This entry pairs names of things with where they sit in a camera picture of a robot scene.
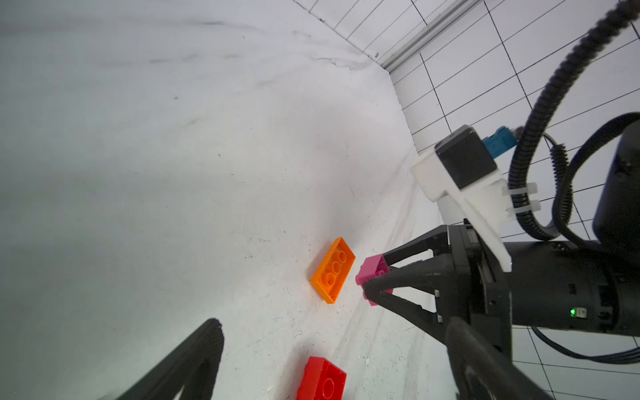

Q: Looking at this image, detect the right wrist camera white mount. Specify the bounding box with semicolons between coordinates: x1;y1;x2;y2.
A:
411;125;541;273

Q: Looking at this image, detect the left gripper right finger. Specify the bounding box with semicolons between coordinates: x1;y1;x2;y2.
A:
445;318;550;399

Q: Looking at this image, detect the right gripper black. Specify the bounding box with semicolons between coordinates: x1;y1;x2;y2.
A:
363;225;513;359

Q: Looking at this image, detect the orange lego brick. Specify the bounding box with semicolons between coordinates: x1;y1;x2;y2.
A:
310;238;356;304

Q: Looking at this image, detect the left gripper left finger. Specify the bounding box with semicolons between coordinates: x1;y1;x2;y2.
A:
120;318;224;399

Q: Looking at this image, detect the magenta lego brick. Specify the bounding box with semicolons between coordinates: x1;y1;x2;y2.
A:
355;254;391;307

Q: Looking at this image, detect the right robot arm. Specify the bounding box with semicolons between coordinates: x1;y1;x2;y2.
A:
357;113;639;357

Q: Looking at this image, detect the long red lego brick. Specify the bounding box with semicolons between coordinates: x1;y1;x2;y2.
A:
296;357;348;400

